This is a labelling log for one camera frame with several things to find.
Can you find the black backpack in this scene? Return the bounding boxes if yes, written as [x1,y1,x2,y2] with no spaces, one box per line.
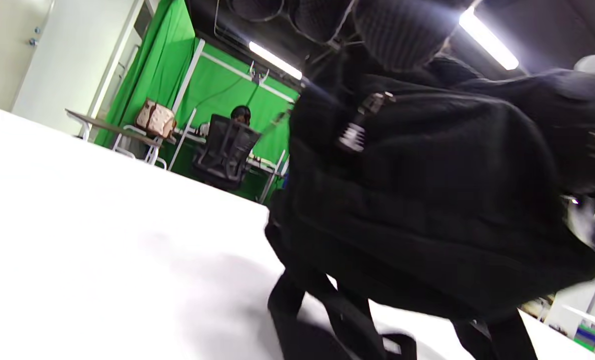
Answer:
[264,54,595,360]

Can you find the long ceiling light tube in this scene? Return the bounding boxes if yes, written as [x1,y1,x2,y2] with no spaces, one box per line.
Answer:
[248,41,304,81]
[457,6,520,71]

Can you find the person's left hand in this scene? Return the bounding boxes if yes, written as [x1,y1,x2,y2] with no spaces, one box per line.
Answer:
[286,0,474,74]

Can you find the wooden side table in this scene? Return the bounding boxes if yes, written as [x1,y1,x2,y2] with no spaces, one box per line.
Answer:
[64,108,179,167]

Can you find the white metal chair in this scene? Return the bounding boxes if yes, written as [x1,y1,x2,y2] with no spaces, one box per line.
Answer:
[110,125,169,171]

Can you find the black mesh office chair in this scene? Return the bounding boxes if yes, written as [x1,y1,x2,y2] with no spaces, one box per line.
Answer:
[192,113,263,192]

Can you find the brown patterned bag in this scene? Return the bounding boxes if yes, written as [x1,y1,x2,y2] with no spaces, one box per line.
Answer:
[134,98,178,140]

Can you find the green screen backdrop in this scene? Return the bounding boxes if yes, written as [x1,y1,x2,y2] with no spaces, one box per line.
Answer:
[94,0,301,202]

